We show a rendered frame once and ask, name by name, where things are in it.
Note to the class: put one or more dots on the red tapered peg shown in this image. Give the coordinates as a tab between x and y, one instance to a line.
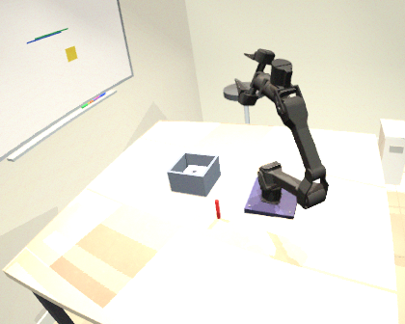
218	209

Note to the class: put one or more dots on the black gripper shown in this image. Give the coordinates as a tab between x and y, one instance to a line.
260	81

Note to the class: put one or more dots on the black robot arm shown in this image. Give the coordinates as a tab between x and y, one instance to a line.
294	114

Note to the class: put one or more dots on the white square plate with hole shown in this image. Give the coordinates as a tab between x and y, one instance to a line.
196	170

